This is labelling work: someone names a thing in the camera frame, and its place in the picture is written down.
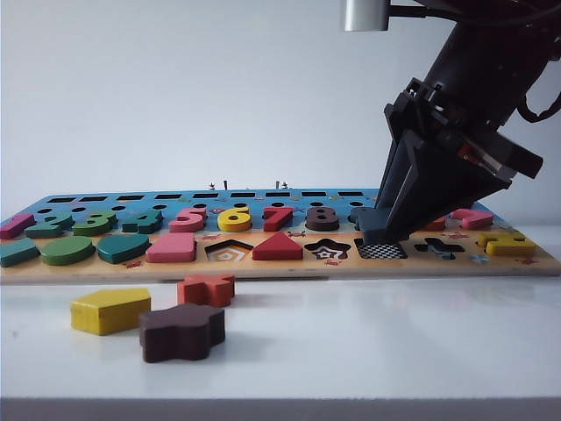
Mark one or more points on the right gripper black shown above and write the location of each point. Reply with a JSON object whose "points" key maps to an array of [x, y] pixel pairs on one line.
{"points": [[513, 153]]}

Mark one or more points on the dark blue square block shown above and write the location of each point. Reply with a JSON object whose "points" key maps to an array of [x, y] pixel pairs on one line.
{"points": [[370, 219]]}

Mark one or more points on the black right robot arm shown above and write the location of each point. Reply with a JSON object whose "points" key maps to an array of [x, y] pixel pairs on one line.
{"points": [[482, 66]]}

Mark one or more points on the orange number ten piece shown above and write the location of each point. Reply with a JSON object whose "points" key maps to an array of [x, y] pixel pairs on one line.
{"points": [[438, 226]]}

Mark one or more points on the pink angled sign piece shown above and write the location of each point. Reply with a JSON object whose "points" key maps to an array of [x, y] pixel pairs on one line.
{"points": [[475, 219]]}

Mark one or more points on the brown digit eight piece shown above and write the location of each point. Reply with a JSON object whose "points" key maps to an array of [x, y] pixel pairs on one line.
{"points": [[322, 224]]}

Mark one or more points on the yellow sign puzzle piece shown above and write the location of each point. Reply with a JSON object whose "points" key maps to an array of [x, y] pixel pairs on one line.
{"points": [[508, 249]]}

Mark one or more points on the red digit seven piece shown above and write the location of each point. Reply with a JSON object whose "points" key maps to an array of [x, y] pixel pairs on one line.
{"points": [[274, 221]]}

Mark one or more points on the red triangle puzzle piece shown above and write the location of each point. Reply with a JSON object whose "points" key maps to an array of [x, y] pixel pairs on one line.
{"points": [[276, 250]]}

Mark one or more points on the yellow digit six piece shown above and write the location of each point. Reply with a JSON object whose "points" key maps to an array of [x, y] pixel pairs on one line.
{"points": [[234, 226]]}

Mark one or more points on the pink digit five piece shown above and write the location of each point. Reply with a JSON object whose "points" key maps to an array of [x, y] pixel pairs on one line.
{"points": [[184, 227]]}

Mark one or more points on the orange cross puzzle piece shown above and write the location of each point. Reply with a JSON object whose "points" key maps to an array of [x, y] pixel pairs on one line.
{"points": [[206, 291]]}

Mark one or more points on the pink square puzzle piece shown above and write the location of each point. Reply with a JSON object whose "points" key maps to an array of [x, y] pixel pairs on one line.
{"points": [[171, 250]]}

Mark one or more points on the dark teal digit four piece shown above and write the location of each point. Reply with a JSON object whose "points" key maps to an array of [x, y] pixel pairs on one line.
{"points": [[140, 227]]}

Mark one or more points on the brown star puzzle piece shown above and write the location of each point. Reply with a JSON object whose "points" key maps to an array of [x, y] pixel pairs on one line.
{"points": [[179, 335]]}

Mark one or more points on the teal heart puzzle piece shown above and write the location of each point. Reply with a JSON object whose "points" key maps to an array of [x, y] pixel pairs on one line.
{"points": [[122, 250]]}

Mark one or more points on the wooden number shape puzzle board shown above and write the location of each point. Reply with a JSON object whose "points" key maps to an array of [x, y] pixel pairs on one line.
{"points": [[109, 272]]}

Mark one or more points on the green digit three piece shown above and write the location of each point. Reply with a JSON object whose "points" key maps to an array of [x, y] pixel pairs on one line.
{"points": [[94, 228]]}

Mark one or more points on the yellow pentagon puzzle piece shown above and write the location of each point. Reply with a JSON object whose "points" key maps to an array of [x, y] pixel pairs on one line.
{"points": [[109, 313]]}

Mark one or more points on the green oval puzzle piece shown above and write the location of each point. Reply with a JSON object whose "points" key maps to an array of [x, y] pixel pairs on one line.
{"points": [[66, 252]]}

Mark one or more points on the teal digit two piece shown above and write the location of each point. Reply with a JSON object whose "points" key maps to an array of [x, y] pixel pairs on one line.
{"points": [[52, 230]]}

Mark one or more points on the magenta digit one piece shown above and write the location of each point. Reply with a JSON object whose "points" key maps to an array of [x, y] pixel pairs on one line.
{"points": [[15, 226]]}

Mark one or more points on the teal rectangle puzzle piece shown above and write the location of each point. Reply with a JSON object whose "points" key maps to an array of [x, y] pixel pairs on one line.
{"points": [[17, 254]]}

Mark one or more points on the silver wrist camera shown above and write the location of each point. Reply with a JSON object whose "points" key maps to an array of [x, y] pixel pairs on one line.
{"points": [[366, 15]]}

